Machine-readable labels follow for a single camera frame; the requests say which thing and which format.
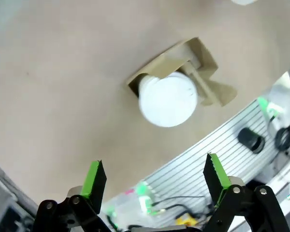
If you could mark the brown cardboard cup carrier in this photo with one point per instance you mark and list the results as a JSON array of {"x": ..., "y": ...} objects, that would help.
[{"x": 203, "y": 55}]

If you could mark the ribbed aluminium table rail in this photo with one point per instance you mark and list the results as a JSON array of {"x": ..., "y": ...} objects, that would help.
[{"x": 207, "y": 145}]

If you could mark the small module with green light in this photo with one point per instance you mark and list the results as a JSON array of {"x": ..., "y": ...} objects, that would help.
[{"x": 145, "y": 197}]

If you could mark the white paper cup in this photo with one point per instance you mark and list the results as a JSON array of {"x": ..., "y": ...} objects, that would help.
[{"x": 147, "y": 81}]

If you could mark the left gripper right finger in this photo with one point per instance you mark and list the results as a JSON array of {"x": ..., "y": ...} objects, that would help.
[{"x": 217, "y": 183}]

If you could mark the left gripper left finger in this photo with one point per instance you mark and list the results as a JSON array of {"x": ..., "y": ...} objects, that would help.
[{"x": 94, "y": 188}]

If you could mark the yellow connector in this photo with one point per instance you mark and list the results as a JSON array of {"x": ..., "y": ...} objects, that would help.
[{"x": 185, "y": 220}]

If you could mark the black round knob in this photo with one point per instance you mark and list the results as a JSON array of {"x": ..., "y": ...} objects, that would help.
[{"x": 251, "y": 141}]

